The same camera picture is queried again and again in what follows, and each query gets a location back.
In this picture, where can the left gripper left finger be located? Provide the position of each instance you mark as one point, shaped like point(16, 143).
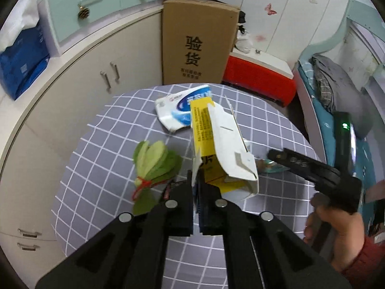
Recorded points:
point(129, 252)

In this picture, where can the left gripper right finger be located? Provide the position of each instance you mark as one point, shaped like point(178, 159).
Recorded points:
point(260, 250)

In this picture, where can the yellow paper carton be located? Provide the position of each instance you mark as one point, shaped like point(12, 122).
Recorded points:
point(221, 152)

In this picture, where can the green plush leaf toy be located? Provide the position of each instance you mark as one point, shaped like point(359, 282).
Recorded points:
point(155, 164)

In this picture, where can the person's right hand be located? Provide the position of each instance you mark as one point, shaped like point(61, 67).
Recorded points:
point(350, 237)

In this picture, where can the teal bed mattress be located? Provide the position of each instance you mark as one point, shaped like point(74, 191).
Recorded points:
point(319, 125)

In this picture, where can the teal snack wrapper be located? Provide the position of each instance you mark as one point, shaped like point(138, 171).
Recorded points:
point(267, 166)

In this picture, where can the grey checked tablecloth table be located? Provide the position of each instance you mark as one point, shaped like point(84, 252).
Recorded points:
point(98, 182)

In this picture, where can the red and white bench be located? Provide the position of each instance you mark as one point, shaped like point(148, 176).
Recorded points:
point(261, 73)

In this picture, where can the blue white toothpaste box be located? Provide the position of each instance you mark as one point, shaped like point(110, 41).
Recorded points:
point(174, 111)

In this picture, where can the cream base cabinet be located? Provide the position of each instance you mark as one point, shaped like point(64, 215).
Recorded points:
point(40, 130)

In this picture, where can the white plastic bag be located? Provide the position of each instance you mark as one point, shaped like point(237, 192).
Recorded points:
point(243, 42)

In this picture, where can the tall brown cardboard box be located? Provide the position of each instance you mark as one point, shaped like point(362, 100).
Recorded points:
point(197, 38)

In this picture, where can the blue shopping bag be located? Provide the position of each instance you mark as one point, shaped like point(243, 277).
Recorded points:
point(24, 61)

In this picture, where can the mint drawer unit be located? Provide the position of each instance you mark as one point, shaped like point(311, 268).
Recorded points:
point(65, 22)

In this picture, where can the mint bunk bed frame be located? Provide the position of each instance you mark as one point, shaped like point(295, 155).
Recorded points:
point(356, 12)

